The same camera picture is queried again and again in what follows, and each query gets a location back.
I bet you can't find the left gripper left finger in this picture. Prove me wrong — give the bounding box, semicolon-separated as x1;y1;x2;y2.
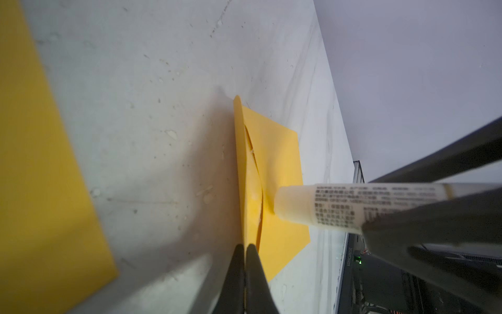
212;244;246;314

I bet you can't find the white glue stick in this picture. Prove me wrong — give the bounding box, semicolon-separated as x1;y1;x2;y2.
273;183;501;234

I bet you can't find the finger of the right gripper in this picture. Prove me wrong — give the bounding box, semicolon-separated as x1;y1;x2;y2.
372;118;501;183
362;188;501;310

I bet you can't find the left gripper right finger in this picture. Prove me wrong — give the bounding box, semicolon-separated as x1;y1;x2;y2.
245;244;279;314

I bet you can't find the yellow envelope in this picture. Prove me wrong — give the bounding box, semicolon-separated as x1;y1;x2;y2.
233;96;311;281
1;1;118;313

